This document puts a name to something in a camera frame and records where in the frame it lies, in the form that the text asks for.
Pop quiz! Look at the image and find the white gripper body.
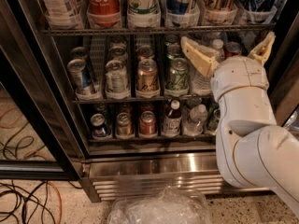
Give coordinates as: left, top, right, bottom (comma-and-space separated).
210, 56, 269, 102

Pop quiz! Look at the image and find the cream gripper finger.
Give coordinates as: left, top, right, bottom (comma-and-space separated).
180, 36, 220, 77
248, 32, 276, 65

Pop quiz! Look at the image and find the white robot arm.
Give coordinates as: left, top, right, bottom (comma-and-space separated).
180, 32, 299, 217

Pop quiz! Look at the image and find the rear red Coca-Cola can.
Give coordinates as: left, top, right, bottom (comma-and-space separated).
224, 42, 242, 58

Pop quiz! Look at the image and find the clear water bottle middle shelf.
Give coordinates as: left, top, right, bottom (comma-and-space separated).
191, 39, 224, 96

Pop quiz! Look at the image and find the clear water bottle shelf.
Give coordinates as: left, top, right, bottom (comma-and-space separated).
183, 105, 207, 136
191, 39, 224, 96

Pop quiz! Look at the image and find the green can middle shelf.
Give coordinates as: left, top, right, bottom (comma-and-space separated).
166, 58, 189, 91

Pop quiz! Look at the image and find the green can shelf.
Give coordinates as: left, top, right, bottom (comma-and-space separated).
206, 108, 221, 133
166, 58, 189, 91

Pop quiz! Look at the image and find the green can bottom shelf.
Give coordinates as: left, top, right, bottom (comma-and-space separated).
206, 108, 221, 133

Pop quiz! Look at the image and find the gold can middle shelf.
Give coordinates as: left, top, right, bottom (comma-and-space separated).
137, 59, 158, 92

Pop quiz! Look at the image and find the clear water bottle bottom shelf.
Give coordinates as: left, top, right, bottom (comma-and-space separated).
183, 105, 207, 136

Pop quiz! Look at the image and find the red can bottom shelf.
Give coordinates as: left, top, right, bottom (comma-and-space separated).
139, 111, 157, 135

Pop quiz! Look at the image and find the silver white can middle shelf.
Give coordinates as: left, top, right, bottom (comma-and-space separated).
106, 60, 128, 93

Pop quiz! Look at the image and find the gold can bottom shelf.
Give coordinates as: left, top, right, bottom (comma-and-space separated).
117, 112, 133, 135

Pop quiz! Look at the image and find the stainless steel glass-door fridge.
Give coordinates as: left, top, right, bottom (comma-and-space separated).
0, 0, 299, 208

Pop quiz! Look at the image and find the blue Pepsi can bottom shelf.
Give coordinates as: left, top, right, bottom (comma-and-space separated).
91, 113, 110, 138

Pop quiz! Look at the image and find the blue silver can middle shelf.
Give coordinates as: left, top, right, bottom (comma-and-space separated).
67, 59, 95, 95

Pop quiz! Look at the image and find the rear silver can far left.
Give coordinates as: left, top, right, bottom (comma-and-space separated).
70, 47, 89, 60

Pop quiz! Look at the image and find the white water bottle top shelf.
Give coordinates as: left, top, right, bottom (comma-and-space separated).
43, 0, 83, 30

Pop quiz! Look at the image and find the dark juice bottle white cap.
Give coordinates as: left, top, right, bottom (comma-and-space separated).
163, 100, 181, 137

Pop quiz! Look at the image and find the clear plastic bag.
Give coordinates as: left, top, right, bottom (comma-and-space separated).
107, 187, 212, 224

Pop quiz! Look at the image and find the orange cable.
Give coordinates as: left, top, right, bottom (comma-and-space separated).
43, 180, 64, 224

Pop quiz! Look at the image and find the black cable bundle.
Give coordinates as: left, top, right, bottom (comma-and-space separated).
0, 180, 83, 224

